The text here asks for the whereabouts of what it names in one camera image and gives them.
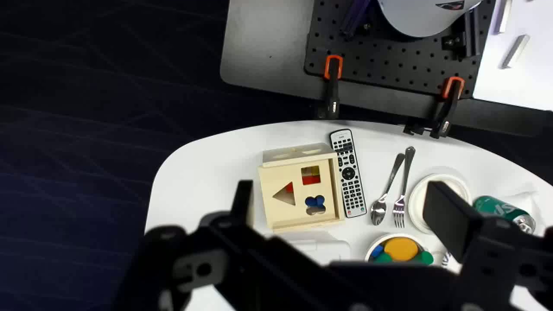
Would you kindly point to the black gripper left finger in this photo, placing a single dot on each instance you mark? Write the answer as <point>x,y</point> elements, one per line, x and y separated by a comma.
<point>243,198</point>

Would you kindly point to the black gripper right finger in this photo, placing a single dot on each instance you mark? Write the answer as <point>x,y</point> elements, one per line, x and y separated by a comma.
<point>450,216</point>

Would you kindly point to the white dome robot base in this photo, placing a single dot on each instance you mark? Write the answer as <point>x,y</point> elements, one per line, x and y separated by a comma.
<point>424,17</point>

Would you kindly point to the green soda can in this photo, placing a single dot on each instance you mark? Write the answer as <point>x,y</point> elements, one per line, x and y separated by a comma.
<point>502,207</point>

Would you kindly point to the wooden shape sorter box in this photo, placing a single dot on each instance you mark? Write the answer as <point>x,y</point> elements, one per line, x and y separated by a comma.
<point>296,191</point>

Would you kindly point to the silver metal fork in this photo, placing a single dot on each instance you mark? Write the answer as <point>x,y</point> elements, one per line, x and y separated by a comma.
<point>403,190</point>

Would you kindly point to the yellow toy block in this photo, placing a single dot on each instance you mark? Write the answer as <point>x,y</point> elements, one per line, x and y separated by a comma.
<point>402,247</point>

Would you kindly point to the silver metal spoon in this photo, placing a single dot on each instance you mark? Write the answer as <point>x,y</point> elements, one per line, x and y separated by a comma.
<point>384,191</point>

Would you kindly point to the blue toy block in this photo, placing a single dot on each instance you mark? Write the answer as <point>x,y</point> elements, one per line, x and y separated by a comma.
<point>378,252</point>

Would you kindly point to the white bowl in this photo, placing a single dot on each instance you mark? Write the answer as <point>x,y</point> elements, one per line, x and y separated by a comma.
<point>372,245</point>

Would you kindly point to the grey remote control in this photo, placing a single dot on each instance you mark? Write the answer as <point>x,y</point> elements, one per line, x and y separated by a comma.
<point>350,172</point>

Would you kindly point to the orange and black clamp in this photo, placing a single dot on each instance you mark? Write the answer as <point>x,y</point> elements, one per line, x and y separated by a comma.
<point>333,79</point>
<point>448,103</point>

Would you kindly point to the white panel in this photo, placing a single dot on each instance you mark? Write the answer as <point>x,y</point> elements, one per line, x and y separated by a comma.
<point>528,79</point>

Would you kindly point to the black perforated pegboard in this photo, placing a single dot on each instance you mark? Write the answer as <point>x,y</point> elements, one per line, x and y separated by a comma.
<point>398,57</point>

